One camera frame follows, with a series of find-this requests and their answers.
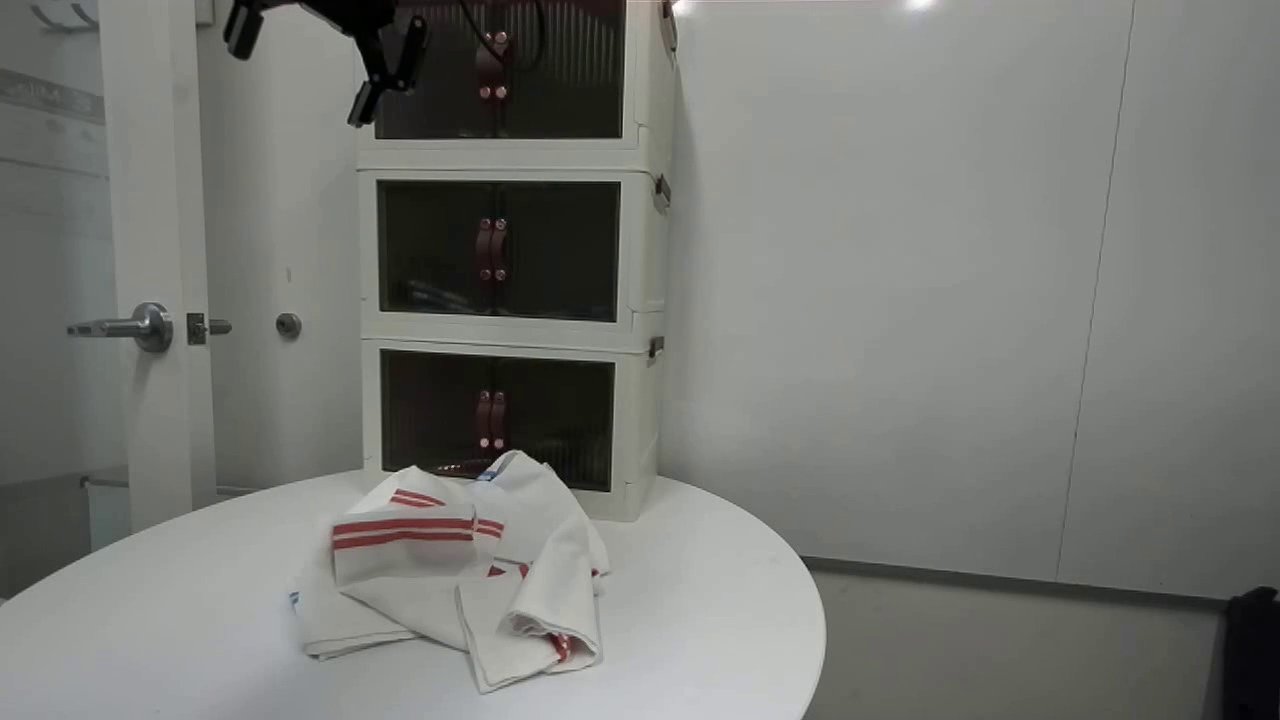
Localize metal door latch plate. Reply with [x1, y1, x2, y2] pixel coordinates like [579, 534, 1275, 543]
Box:
[183, 309, 236, 346]

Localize metal lever door handle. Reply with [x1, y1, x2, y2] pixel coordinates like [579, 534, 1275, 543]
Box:
[65, 301, 181, 356]

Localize white room door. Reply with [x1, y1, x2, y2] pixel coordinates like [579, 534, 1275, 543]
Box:
[95, 0, 219, 533]

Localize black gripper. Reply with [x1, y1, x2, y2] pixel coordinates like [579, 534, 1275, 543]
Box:
[219, 0, 431, 130]

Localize white plastic cabinet section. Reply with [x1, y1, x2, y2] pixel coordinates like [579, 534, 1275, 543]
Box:
[353, 164, 675, 356]
[356, 334, 664, 520]
[353, 0, 682, 175]

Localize white towel red stripes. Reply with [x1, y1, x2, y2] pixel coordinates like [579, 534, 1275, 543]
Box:
[326, 463, 611, 697]

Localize black object on floor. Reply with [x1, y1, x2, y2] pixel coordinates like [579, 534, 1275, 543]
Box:
[1217, 583, 1280, 720]

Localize white towel blue stripes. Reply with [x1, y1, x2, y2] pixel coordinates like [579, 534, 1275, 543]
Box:
[285, 446, 591, 663]

